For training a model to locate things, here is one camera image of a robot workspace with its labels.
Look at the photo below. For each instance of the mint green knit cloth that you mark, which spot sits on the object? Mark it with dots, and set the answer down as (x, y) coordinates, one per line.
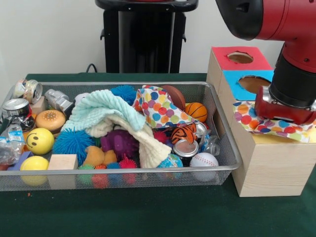
(103, 103)

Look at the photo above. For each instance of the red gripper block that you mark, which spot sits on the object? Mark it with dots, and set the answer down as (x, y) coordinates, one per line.
(284, 114)

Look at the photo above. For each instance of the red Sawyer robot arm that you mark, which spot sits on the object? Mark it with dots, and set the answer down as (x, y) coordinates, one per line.
(284, 19)

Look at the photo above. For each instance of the shallow clear mesh bin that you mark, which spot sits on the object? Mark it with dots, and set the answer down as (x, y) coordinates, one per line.
(153, 180)

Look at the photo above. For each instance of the white baseball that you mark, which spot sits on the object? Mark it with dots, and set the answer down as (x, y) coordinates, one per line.
(203, 160)

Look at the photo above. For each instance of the dark green table cloth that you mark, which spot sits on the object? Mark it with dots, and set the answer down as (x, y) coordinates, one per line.
(148, 214)

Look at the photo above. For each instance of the cream knit cloth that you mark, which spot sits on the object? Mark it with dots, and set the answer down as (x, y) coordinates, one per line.
(150, 148)

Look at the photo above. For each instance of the plain yellow ball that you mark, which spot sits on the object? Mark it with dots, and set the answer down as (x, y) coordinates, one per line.
(34, 163)

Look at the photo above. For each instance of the small orange basketball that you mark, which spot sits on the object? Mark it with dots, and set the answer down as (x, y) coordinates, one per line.
(196, 111)

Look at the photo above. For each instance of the toy burger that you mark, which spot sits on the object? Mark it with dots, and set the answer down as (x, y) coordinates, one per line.
(50, 119)

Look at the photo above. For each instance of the plain wooden block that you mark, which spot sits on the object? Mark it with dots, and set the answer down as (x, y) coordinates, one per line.
(63, 161)

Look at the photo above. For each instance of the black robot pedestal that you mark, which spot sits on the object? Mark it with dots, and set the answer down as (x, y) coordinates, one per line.
(143, 37)

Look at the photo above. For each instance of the polka dot cloth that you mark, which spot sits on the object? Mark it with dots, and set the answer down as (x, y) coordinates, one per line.
(160, 108)
(247, 118)

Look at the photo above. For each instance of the wooden box with three holes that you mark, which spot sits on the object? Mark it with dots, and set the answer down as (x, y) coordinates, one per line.
(271, 168)

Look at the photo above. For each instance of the yellow smiley ball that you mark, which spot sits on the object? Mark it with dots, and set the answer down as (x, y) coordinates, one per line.
(39, 142)

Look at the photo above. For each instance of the blue spiky ball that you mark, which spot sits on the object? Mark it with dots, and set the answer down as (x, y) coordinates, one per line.
(71, 144)

